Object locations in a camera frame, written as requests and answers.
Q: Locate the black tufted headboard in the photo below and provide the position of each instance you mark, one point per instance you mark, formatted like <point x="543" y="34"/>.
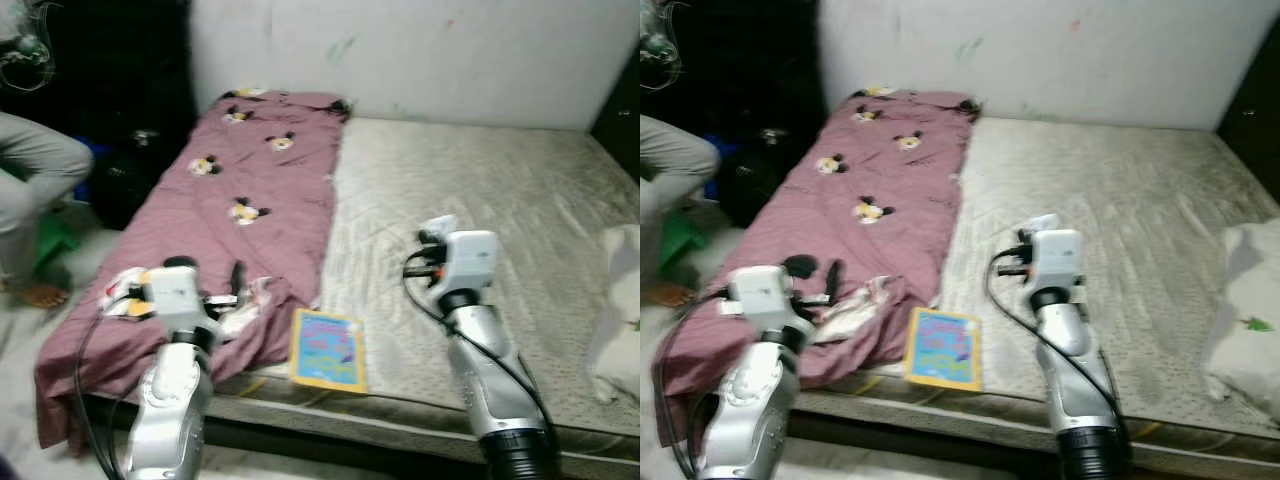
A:
<point x="1255" y="100"/>
<point x="622" y="110"/>

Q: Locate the grey quilted mattress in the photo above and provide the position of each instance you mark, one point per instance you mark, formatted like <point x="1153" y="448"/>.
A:
<point x="1090" y="200"/>
<point x="480" y="200"/>

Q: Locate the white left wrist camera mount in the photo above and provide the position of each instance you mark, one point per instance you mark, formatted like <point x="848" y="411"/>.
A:
<point x="172" y="295"/>
<point x="757" y="297"/>

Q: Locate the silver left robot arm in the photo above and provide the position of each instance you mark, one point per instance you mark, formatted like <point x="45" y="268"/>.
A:
<point x="750" y="400"/>
<point x="170" y="400"/>

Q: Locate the green plastic stool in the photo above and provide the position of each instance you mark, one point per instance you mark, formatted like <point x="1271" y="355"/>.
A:
<point x="682" y="240"/>
<point x="55" y="240"/>

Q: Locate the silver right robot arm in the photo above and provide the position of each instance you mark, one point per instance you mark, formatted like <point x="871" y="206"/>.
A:
<point x="1080" y="390"/>
<point x="495" y="390"/>

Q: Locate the blue yellow children's book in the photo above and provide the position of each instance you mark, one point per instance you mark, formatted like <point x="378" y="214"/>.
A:
<point x="328" y="350"/>
<point x="942" y="348"/>

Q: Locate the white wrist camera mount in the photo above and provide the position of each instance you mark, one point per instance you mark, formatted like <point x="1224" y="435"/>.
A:
<point x="757" y="297"/>
<point x="472" y="260"/>
<point x="1055" y="258"/>
<point x="172" y="295"/>

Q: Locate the person in grey trousers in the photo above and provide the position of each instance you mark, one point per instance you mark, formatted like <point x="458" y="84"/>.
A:
<point x="35" y="160"/>
<point x="670" y="165"/>

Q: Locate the black bag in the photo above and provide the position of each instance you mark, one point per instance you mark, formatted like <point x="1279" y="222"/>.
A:
<point x="140" y="185"/>
<point x="765" y="185"/>

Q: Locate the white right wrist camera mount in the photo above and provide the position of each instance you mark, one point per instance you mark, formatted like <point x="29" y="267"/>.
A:
<point x="1055" y="258"/>
<point x="472" y="260"/>

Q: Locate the white pillow with lettering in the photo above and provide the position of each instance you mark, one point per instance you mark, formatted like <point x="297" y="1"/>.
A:
<point x="620" y="320"/>
<point x="1250" y="310"/>

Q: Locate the purple mouse print blanket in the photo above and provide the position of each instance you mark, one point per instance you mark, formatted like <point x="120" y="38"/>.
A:
<point x="230" y="190"/>
<point x="850" y="200"/>

